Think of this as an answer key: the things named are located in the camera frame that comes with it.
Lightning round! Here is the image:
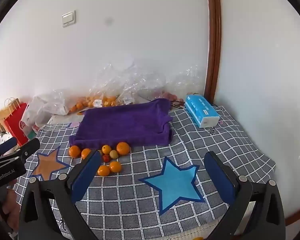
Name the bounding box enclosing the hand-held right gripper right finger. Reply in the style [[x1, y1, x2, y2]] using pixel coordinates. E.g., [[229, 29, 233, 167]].
[[204, 151, 287, 240]]

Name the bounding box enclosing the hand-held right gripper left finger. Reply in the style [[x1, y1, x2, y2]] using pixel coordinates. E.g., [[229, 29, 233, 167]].
[[17, 149, 102, 240]]

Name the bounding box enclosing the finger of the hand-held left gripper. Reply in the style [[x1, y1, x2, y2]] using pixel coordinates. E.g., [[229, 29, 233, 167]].
[[0, 138, 41, 169], [0, 137, 17, 159]]

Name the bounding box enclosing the small mandarin orange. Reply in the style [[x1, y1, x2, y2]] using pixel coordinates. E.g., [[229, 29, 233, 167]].
[[109, 161, 122, 173]]

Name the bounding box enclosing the large mandarin orange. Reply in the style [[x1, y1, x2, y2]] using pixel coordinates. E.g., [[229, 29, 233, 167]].
[[116, 142, 131, 155]]

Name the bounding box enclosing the person's left hand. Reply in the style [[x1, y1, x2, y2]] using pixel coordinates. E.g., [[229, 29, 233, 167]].
[[2, 178, 21, 232]]

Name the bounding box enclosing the red paper bag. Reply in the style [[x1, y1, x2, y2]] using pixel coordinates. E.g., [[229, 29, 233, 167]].
[[4, 97, 37, 147]]

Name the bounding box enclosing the white plastic bag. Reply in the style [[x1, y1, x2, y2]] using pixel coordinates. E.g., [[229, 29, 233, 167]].
[[21, 95, 70, 129]]

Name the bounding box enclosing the pale printed bedsheet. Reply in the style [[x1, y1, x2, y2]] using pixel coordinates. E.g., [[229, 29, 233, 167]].
[[46, 110, 87, 130]]

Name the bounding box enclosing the grey checked star blanket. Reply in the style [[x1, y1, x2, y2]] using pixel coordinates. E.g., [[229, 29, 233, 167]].
[[7, 105, 277, 240]]

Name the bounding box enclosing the clear bag of mandarins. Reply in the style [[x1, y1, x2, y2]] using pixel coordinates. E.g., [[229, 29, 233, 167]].
[[52, 89, 93, 117]]

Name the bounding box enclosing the purple towel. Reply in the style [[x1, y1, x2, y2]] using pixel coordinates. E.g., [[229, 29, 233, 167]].
[[69, 98, 173, 150]]

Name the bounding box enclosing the blue tissue pack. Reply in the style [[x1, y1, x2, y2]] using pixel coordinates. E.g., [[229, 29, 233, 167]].
[[184, 94, 220, 128]]

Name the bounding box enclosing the clear bag of kumquats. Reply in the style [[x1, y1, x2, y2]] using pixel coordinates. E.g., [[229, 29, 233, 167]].
[[89, 64, 119, 108]]

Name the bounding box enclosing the black cable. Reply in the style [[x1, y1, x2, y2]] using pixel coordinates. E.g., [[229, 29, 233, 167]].
[[169, 99, 187, 110]]

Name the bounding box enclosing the white light switch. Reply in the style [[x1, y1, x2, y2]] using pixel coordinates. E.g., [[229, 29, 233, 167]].
[[61, 10, 76, 28]]

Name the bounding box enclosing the wooden door frame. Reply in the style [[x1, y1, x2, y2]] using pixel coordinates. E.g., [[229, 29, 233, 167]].
[[204, 0, 222, 103]]

